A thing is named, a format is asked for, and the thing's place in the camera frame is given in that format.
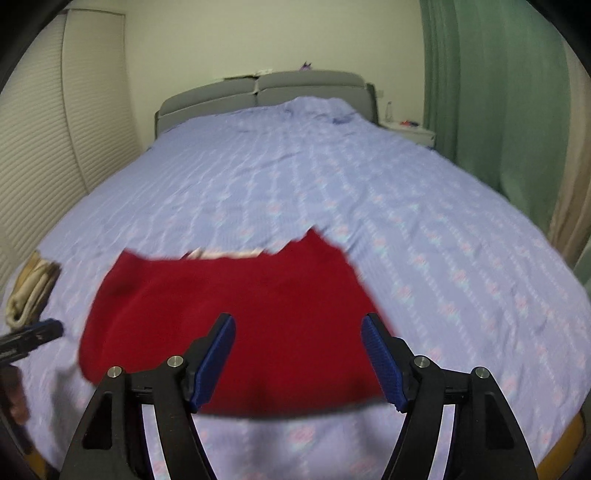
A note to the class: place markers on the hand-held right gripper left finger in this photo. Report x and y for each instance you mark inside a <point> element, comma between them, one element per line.
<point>214,364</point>

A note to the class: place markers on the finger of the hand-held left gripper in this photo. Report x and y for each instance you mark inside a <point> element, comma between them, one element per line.
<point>37,333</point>

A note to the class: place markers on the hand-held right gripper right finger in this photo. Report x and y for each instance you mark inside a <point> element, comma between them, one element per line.
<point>385,365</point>

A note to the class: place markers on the red cartoon print sweater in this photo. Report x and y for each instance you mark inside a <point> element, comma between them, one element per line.
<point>258,323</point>

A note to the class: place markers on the folded tan checked clothes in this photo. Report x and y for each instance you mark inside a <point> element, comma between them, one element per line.
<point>32,286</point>

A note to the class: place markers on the person's left hand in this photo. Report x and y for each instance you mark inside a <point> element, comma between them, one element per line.
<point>14,397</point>

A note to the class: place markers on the white louvered wardrobe doors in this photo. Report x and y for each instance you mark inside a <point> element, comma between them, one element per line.
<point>55,138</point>

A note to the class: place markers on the bed with purple sheet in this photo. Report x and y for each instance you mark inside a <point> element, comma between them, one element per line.
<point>300,184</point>

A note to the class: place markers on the white nightstand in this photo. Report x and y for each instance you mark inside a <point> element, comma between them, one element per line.
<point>413,134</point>

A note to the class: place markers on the clear plastic bottle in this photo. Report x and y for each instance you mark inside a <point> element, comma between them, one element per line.
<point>390,113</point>

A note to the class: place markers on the beige curtain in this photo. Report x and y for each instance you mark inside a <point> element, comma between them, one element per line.
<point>577,194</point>

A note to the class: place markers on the green curtain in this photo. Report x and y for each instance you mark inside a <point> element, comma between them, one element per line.
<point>489,101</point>

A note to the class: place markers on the grey padded headboard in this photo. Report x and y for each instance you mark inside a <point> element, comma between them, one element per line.
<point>300,85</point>

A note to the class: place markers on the small purple toy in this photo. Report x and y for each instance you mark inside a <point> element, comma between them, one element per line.
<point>305,67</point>

